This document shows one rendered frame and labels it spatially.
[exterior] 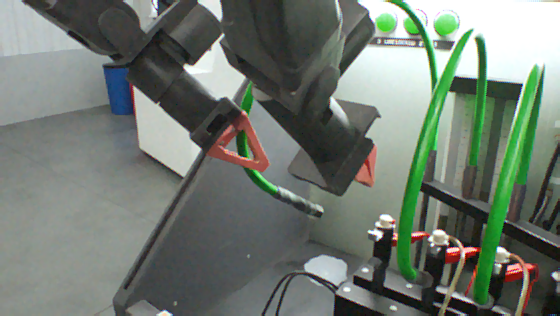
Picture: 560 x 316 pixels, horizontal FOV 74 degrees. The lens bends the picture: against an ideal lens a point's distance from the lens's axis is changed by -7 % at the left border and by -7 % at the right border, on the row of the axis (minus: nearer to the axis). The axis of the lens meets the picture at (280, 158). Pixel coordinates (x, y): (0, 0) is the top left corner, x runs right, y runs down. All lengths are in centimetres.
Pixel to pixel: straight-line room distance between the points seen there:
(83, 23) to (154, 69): 9
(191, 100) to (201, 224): 32
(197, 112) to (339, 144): 18
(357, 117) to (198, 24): 22
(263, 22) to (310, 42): 4
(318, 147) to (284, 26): 21
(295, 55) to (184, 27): 29
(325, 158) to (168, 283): 43
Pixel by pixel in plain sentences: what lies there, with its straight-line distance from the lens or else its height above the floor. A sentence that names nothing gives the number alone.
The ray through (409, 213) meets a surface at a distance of 41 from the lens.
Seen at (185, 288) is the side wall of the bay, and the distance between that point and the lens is 78.
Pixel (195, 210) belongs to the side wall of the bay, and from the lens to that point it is 73.
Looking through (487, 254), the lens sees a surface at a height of 118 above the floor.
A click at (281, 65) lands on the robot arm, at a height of 135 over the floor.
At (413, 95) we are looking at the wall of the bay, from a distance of 84.
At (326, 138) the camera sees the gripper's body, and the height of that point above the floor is 127.
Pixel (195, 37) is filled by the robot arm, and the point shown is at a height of 136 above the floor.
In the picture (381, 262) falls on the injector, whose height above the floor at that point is 104.
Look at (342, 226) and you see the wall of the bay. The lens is 101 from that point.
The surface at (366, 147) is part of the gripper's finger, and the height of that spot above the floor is 125.
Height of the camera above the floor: 138
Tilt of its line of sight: 19 degrees down
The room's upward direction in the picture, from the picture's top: straight up
